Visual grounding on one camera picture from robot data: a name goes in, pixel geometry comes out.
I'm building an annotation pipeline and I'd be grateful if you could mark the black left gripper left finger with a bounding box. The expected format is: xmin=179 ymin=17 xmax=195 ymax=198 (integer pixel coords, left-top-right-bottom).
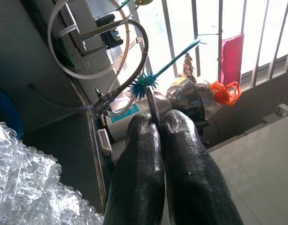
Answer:
xmin=103 ymin=112 xmax=167 ymax=225

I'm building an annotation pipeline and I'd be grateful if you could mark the teal bottle brush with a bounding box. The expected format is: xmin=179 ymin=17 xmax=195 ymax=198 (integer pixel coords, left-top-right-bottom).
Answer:
xmin=127 ymin=38 xmax=202 ymax=102

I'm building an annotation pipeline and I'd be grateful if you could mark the steel kitchen sink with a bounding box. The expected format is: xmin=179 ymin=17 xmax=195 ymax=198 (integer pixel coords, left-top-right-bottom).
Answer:
xmin=0 ymin=0 xmax=116 ymax=215

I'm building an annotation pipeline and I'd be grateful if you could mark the white window grille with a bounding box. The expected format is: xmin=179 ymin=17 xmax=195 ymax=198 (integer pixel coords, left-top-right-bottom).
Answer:
xmin=160 ymin=0 xmax=288 ymax=82

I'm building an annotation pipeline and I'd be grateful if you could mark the white plastic tube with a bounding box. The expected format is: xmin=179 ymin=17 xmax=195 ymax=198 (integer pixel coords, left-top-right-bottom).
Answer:
xmin=47 ymin=0 xmax=144 ymax=80

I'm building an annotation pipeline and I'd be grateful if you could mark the steel cutlery piece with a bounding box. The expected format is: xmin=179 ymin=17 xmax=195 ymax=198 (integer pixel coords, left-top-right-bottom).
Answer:
xmin=145 ymin=85 xmax=162 ymax=129

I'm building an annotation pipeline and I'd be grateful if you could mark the clear plastic bag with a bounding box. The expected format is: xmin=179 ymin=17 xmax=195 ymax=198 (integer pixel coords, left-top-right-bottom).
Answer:
xmin=194 ymin=79 xmax=223 ymax=116

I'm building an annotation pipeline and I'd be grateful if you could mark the white water filter blue label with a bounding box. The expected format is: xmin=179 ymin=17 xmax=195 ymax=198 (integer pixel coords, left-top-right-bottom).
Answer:
xmin=103 ymin=92 xmax=175 ymax=143

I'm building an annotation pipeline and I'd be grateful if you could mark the steel knife holder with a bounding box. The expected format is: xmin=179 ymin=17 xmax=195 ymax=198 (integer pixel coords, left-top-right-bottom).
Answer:
xmin=166 ymin=74 xmax=209 ymax=128

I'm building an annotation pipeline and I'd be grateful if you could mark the pink cloth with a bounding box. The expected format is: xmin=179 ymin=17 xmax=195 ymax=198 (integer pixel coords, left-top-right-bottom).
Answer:
xmin=221 ymin=33 xmax=245 ymax=87

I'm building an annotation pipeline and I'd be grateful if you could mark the black tap fitting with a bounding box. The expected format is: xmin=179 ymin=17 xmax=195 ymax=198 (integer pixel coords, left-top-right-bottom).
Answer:
xmin=95 ymin=13 xmax=124 ymax=49

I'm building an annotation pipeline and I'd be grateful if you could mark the steel tap body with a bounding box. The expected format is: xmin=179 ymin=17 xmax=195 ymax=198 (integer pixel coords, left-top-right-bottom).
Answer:
xmin=56 ymin=13 xmax=118 ymax=56

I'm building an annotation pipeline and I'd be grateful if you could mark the small white plastic holder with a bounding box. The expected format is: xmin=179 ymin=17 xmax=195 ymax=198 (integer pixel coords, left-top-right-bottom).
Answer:
xmin=96 ymin=127 xmax=113 ymax=155

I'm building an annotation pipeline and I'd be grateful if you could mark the blue plastic bowl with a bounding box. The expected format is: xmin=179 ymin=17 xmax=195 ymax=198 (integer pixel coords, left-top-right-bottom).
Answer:
xmin=0 ymin=84 xmax=24 ymax=140

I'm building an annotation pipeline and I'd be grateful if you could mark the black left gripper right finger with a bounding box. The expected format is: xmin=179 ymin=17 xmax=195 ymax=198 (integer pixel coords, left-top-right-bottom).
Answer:
xmin=160 ymin=109 xmax=244 ymax=225

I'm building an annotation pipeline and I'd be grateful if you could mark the flexible steel spray hose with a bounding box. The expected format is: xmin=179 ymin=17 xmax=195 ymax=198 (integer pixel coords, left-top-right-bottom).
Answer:
xmin=93 ymin=19 xmax=149 ymax=117

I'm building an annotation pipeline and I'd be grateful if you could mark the orange plastic bag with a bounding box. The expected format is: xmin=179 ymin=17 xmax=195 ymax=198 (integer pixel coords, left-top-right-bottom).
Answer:
xmin=209 ymin=80 xmax=243 ymax=106

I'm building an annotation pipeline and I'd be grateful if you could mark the clear bubble wrap sheet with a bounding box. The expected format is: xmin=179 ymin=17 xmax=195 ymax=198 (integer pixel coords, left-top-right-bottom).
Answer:
xmin=0 ymin=114 xmax=105 ymax=225

